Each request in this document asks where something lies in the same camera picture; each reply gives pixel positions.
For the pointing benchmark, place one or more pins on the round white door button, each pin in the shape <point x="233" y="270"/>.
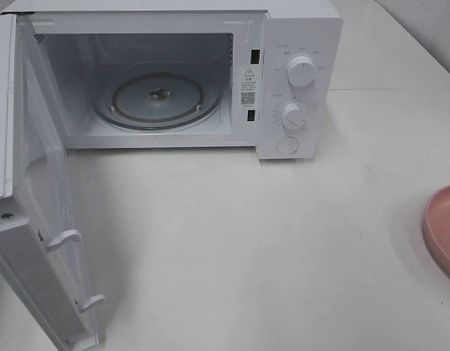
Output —
<point x="287" y="145"/>

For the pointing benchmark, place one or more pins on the white microwave knob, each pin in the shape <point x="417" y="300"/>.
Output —
<point x="301" y="70"/>
<point x="294" y="116"/>

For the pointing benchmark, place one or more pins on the white microwave door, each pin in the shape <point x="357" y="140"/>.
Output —
<point x="42" y="254"/>

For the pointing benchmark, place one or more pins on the pink plate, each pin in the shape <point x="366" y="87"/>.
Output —
<point x="436" y="228"/>

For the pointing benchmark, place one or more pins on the white microwave oven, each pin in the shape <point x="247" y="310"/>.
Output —
<point x="255" y="39"/>

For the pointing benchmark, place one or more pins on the glass turntable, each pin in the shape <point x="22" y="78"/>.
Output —
<point x="159" y="95"/>

